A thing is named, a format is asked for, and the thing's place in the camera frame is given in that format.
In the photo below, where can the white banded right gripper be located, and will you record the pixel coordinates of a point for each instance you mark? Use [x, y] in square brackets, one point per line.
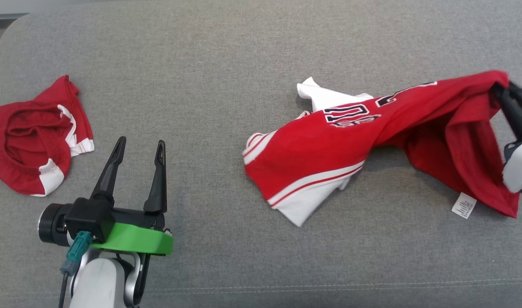
[521, 169]

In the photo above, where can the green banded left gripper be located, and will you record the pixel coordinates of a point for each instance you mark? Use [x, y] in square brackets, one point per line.
[137, 239]

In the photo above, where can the grey fabric sofa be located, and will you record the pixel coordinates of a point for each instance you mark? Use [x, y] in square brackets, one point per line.
[226, 64]

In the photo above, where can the red and white jersey shirt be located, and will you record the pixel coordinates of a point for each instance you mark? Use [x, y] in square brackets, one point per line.
[312, 162]

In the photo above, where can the red and white shorts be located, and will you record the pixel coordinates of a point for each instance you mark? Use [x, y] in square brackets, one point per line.
[25, 141]

